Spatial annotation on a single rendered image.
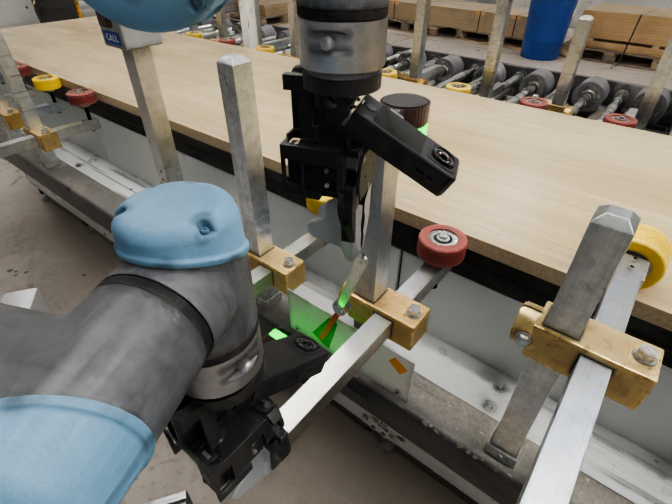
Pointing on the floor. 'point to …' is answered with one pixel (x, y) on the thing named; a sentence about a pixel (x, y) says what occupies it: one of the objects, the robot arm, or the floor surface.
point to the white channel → (248, 23)
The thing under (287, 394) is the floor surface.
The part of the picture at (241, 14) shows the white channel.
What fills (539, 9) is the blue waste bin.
